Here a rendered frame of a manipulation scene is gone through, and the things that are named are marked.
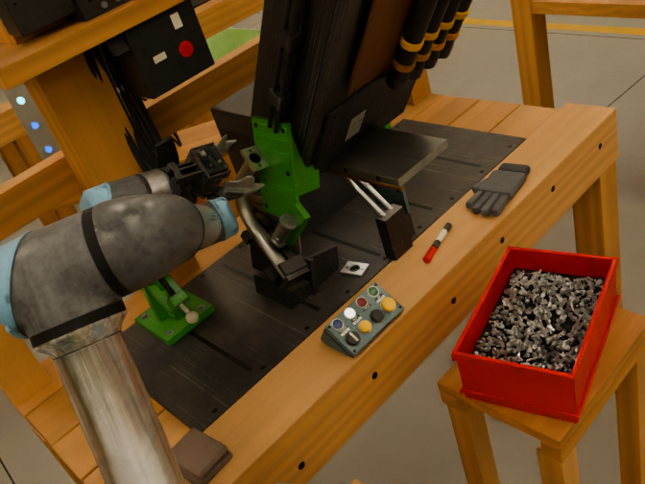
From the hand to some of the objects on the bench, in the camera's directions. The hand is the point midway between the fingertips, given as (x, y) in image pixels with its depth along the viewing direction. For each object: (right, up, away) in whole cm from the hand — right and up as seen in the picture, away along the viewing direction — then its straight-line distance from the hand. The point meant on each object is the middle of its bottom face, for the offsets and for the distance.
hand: (247, 165), depth 142 cm
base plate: (+17, -16, +25) cm, 34 cm away
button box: (+25, -36, -4) cm, 44 cm away
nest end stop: (+10, -26, +6) cm, 29 cm away
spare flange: (+23, -22, +10) cm, 33 cm away
